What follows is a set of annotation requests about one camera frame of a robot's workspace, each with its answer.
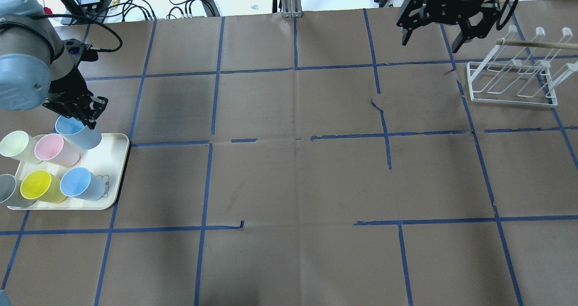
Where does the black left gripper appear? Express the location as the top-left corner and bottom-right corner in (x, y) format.
(43, 66), (109, 130)

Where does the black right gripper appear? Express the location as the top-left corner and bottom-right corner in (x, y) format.
(396, 0), (502, 54)

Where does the light blue transferred cup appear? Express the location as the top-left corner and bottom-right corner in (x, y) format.
(55, 116), (103, 150)

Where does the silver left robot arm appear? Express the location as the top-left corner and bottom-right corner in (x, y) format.
(0, 0), (108, 130)

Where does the pink cup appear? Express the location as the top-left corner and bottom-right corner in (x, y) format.
(34, 134), (81, 167)

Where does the blue cup on tray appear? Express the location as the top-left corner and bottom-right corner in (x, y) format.
(60, 167), (107, 201)

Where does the pale green cup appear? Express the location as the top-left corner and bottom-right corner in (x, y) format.
(0, 130), (42, 164)

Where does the yellow cup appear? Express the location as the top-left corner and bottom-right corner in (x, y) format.
(20, 170), (67, 204)

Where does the grey cup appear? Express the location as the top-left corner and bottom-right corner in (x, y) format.
(0, 174), (36, 208)

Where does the cream rectangular tray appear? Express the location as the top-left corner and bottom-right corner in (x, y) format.
(13, 133), (130, 211)

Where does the wooden dowel rod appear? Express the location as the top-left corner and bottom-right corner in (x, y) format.
(496, 38), (578, 51)

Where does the white wire cup rack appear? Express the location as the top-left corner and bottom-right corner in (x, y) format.
(466, 26), (577, 107)

